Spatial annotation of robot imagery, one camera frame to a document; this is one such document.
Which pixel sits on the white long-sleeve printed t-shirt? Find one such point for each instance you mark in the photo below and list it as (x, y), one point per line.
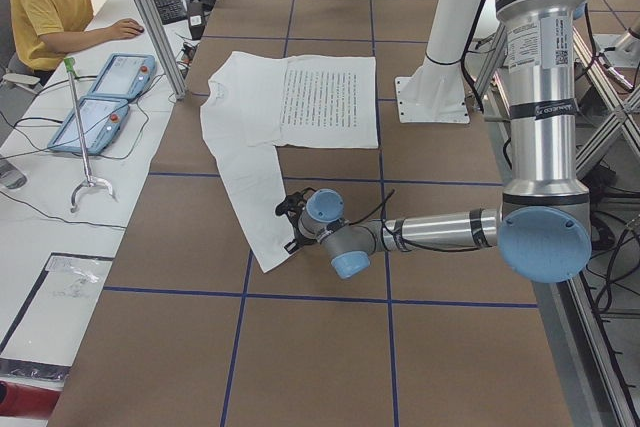
(258, 104)

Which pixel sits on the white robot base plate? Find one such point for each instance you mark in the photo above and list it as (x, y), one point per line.
(433, 94)

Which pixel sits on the person in yellow shirt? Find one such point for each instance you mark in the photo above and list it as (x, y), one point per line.
(46, 31)

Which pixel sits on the aluminium frame post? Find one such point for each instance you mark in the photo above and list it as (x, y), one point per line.
(160, 41)

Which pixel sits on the metal reacher grabber tool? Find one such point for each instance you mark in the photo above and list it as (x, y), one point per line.
(89, 181)

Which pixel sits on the clear plastic bag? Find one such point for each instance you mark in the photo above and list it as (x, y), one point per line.
(75, 277)

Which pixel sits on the black keyboard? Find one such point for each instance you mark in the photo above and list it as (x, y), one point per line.
(170, 11)

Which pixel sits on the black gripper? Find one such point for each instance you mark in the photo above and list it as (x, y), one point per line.
(296, 234)

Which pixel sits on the blue-grey teach pendant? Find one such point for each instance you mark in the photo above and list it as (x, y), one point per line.
(124, 76)
(101, 119)

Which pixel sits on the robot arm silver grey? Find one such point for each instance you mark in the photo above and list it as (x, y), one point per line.
(542, 228)
(454, 23)

